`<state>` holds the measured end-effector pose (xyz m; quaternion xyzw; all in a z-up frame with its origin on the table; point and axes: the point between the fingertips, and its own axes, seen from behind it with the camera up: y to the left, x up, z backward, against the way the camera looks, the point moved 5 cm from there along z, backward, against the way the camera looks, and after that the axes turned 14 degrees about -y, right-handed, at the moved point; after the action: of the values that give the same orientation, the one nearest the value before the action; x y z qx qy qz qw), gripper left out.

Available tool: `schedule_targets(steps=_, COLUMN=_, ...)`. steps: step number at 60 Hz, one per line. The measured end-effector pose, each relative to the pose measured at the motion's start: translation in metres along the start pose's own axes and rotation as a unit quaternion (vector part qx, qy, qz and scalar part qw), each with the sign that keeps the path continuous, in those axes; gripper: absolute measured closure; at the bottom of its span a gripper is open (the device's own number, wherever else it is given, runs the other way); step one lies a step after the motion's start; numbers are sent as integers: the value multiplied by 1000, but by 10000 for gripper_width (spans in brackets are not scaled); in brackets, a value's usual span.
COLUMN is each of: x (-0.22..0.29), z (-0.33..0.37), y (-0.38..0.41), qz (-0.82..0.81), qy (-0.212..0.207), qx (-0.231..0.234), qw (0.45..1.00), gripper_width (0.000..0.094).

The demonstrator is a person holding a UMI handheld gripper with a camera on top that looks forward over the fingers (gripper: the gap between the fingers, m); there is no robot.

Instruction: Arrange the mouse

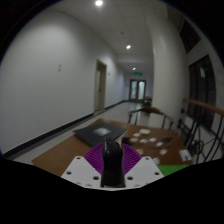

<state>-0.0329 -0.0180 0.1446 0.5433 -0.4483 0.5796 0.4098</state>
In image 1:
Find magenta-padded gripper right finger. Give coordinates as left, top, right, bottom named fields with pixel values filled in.
left=121, top=145, right=165, bottom=188

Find ceiling lights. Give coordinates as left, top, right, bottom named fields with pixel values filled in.
left=94, top=0, right=138, bottom=72

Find black closed laptop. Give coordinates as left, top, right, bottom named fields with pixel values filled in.
left=73, top=122, right=128, bottom=148

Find beige side door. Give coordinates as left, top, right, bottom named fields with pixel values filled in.
left=93, top=59, right=108, bottom=116

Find white paper sheet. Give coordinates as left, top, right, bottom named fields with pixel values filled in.
left=178, top=148, right=193, bottom=163

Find glass double door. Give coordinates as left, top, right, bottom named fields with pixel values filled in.
left=128, top=79, right=147, bottom=102

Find tall dark window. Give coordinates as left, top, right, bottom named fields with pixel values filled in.
left=187, top=54, right=218, bottom=133

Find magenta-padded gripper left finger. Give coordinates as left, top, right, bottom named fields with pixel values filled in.
left=60, top=143, right=105, bottom=188

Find black cable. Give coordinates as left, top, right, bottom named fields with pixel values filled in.
left=160, top=136, right=175, bottom=149

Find brown wooden chair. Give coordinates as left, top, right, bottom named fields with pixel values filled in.
left=127, top=105, right=175, bottom=131

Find small black box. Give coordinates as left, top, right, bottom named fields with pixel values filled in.
left=121, top=136, right=132, bottom=146

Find small dark upper window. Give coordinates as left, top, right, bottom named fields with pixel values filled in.
left=179, top=19, right=202, bottom=55

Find black railing with wooden handrail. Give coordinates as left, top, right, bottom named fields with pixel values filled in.
left=181, top=97, right=224, bottom=165

